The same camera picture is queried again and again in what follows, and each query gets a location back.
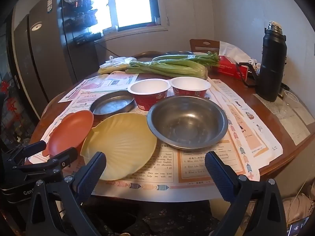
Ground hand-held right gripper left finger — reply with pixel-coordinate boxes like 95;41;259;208
25;152;107;236

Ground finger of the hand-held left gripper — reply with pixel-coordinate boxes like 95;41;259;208
10;141;47;160
13;147;79;175

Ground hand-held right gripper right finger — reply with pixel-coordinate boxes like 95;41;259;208
205;152;288;236

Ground yellow shell-shaped plate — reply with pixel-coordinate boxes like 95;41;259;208
80;112;157;181

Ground steel bowl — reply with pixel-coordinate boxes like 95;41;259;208
147;96;229;150

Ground round shallow steel pan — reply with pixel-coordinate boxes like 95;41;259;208
89;90;135;122

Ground red paper bowl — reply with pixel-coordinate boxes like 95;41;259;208
127;79;171;111
170;77;211;99

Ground large newspaper with orange border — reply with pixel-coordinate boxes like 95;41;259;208
25;79;261;197

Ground black framed glass door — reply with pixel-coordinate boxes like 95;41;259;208
0;22;41;153

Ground newspaper with cartoon figures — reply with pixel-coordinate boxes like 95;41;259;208
209;79;283;170

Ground person's dark floral trousers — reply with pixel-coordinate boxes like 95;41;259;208
81;197;229;236

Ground newspaper with pink front page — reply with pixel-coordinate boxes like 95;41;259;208
58;71;139;104

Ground grey refrigerator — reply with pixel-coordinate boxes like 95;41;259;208
11;0;99;121

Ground beige cloth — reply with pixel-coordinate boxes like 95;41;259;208
283;194;315;224

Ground handwritten paper sheet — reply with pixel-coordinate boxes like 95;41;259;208
253;92;312;145

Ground small device screen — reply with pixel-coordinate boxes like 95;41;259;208
288;218;310;236

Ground plastic bag of yellow noodles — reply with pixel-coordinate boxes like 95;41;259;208
98;56;137;75

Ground clear glass cup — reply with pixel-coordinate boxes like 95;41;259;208
283;90;299;109

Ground red tissue box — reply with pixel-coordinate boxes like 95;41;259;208
216;41;255;80

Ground thick celery bunch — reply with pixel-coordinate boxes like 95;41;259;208
125;61;208;80

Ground black power strip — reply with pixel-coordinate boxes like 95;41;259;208
74;32;102;46

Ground black thermos flask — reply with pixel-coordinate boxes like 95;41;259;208
236;21;287;102

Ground leafy celery bunch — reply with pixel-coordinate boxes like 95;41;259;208
153;53;220;67

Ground dark curved wooden chair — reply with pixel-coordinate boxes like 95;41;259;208
130;51;163;59

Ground flat white box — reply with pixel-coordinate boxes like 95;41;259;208
102;26;119;35

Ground wooden chair with cut-out backrest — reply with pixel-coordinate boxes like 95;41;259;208
189;39;221;54

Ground window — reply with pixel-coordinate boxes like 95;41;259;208
74;0;168;33

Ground black cable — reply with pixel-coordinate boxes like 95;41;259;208
95;41;110;56

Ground black wire rack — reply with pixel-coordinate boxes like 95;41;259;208
61;0;99;30

